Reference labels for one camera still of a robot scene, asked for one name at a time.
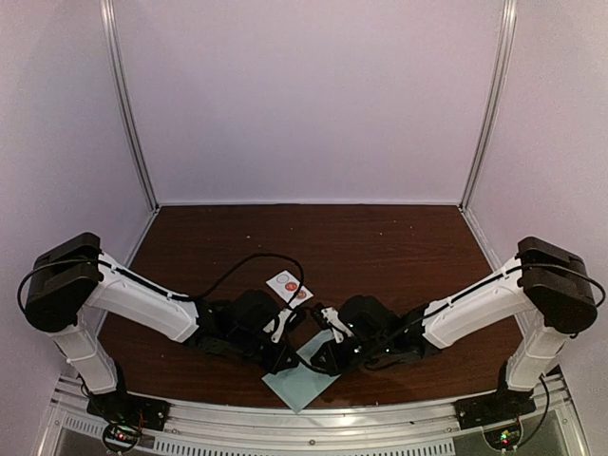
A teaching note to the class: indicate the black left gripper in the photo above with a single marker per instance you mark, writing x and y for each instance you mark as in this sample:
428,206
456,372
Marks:
274,365

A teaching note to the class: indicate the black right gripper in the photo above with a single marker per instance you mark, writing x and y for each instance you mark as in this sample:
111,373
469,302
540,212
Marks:
336,363

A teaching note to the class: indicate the light blue envelope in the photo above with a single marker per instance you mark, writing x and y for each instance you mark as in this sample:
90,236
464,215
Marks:
298,387

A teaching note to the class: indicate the sticker sheet with three seals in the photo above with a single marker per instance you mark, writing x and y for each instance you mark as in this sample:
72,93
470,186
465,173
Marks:
289,289

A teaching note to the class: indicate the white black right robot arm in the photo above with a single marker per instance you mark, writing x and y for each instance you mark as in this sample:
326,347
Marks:
541,278

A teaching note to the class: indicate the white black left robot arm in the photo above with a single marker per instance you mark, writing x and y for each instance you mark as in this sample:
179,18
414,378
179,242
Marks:
78,274

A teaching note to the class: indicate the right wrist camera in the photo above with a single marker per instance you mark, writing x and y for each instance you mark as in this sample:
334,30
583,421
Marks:
328,318

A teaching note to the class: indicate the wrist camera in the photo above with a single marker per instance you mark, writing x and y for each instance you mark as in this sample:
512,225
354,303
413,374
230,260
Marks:
284,322
328,318

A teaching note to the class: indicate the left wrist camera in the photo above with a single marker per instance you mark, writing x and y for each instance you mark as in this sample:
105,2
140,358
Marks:
284,322

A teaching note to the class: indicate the front aluminium rail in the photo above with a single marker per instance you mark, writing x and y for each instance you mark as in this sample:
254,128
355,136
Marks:
419,428

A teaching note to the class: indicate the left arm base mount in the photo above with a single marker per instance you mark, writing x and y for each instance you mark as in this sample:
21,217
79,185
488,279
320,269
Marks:
127,416

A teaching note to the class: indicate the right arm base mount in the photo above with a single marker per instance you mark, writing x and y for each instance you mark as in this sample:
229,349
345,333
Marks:
498,414

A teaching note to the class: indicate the right aluminium frame post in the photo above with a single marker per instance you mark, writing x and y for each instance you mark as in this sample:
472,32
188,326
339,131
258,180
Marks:
501,65

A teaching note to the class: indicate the aluminium frame post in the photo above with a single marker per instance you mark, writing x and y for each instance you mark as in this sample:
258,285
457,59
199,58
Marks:
501,65
111,34

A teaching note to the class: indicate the left aluminium frame post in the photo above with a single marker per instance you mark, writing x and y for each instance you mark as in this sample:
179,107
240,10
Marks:
111,34

